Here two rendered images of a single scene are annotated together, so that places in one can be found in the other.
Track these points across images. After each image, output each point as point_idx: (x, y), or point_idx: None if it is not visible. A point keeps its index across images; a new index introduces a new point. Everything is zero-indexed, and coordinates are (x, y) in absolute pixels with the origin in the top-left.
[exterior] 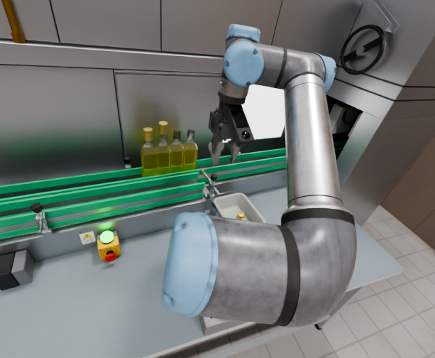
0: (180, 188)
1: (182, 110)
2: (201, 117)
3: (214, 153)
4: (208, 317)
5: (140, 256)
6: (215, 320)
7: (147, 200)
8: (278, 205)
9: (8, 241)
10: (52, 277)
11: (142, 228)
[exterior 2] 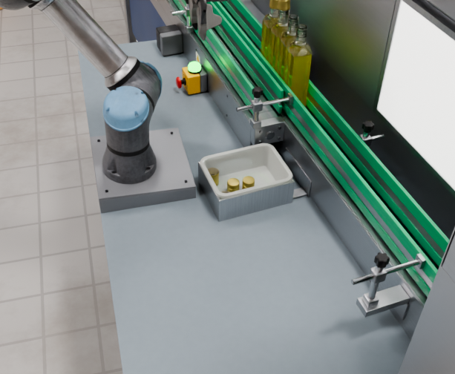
0: (242, 78)
1: (344, 7)
2: (359, 35)
3: (189, 8)
4: (99, 139)
5: (187, 108)
6: (94, 143)
7: (227, 65)
8: (303, 263)
9: (181, 18)
10: (168, 64)
11: (217, 96)
